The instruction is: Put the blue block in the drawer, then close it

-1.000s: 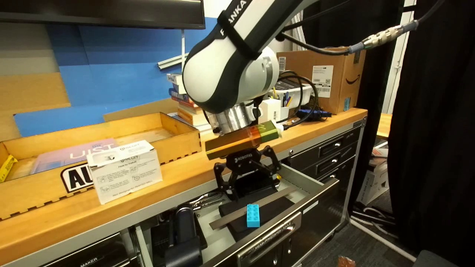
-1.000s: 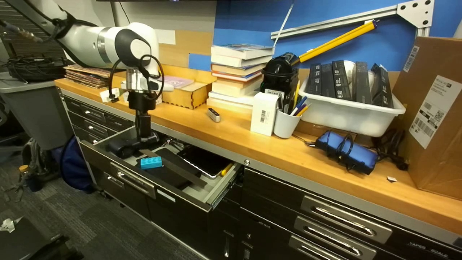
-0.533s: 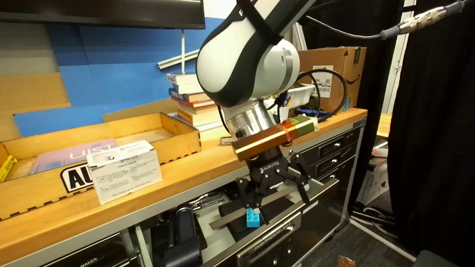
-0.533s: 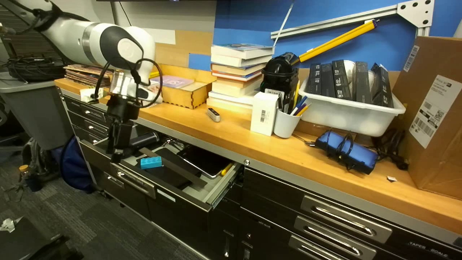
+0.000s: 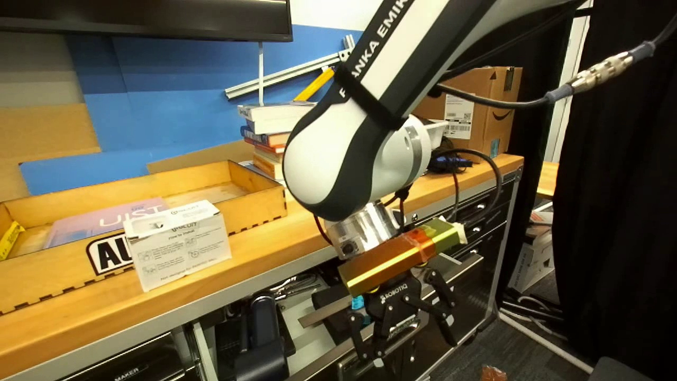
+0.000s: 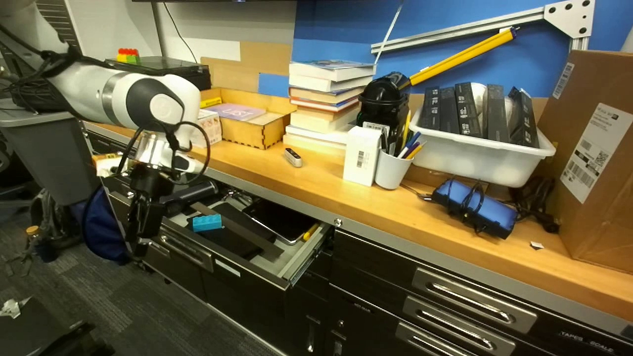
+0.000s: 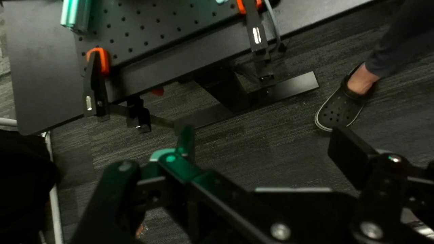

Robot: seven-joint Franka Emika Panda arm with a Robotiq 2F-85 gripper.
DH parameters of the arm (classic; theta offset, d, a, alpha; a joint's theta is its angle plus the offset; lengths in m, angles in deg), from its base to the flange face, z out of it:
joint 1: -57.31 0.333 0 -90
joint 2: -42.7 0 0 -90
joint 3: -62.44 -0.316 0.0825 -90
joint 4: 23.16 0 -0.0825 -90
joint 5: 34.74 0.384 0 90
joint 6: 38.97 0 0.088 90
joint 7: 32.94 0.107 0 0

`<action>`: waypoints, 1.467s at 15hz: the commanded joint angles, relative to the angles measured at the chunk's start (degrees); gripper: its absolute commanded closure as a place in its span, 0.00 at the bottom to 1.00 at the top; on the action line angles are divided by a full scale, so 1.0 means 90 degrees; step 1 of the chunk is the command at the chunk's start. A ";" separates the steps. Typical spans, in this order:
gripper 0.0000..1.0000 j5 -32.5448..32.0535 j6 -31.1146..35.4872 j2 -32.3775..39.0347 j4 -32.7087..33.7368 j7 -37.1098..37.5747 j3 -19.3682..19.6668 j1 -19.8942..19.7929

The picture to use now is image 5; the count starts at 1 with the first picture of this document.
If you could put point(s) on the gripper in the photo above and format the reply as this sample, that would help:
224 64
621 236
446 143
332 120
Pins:
394 304

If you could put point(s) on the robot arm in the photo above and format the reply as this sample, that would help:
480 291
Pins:
370 132

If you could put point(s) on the blue block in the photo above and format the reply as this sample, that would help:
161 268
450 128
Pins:
357 302

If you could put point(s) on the open drawer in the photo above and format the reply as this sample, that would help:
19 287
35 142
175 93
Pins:
312 349

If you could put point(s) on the closed drawer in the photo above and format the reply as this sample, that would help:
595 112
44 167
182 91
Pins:
476 198
484 227

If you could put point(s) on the orange wrapper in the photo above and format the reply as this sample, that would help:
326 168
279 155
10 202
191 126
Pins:
493 373

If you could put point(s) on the pliers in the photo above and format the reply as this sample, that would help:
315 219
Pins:
291 286

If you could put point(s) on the black tool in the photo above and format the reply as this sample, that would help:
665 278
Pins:
262 344

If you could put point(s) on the stack of white boxes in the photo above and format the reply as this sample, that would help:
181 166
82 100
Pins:
531 254

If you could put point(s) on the blue plug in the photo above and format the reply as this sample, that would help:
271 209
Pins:
449 162

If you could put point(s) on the wooden table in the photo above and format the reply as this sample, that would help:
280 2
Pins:
548 179

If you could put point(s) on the brown cardboard box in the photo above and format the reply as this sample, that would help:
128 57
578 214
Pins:
492 111

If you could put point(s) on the stack of books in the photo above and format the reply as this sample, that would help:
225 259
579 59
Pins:
267 137

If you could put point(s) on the white cardboard box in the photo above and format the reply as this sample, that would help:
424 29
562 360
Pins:
177 248

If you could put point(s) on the black curtain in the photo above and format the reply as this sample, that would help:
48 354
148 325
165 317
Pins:
619 211

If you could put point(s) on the yellow pencil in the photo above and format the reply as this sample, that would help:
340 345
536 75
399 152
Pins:
314 84

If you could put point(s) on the purple booklet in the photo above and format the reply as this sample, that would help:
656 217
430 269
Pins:
106 219

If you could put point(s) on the wooden tray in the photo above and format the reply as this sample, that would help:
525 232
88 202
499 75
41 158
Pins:
47 275

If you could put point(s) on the black monitor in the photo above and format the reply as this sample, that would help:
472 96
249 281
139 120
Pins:
148 18

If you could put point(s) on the yellow packet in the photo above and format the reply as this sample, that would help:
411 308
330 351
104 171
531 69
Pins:
9 238

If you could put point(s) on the aluminium rail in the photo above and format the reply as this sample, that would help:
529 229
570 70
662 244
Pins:
285 71

